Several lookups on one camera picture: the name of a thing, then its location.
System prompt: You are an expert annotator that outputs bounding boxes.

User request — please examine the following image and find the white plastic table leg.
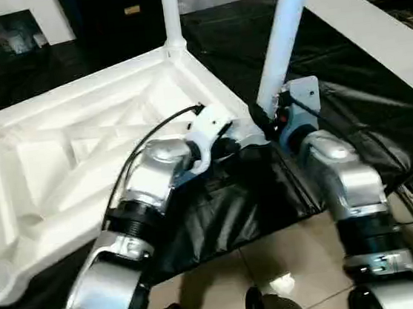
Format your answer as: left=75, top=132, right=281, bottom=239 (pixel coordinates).
left=159, top=0, right=189, bottom=56
left=244, top=0, right=332, bottom=114

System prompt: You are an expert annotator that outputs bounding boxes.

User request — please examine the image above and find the white plastic table top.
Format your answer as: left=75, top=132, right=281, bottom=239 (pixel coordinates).
left=0, top=35, right=285, bottom=308

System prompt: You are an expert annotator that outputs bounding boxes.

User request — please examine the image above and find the black table mat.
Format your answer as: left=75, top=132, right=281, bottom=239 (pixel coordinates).
left=0, top=0, right=413, bottom=309

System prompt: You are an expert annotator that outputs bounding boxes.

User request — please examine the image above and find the white flat board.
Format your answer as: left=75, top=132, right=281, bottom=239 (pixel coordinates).
left=303, top=0, right=413, bottom=124

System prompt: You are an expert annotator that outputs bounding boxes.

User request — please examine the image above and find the black cabinet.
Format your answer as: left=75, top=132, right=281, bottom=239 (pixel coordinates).
left=69, top=0, right=186, bottom=47

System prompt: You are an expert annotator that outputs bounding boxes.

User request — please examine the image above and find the white glass-door cabinet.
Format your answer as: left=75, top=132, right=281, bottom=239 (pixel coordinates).
left=0, top=0, right=80, bottom=62

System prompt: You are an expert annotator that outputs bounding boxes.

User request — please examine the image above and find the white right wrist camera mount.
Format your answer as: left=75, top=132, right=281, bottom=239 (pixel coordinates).
left=272, top=74, right=327, bottom=147

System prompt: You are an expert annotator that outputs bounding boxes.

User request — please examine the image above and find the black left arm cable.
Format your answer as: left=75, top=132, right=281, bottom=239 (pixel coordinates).
left=88, top=103, right=219, bottom=234

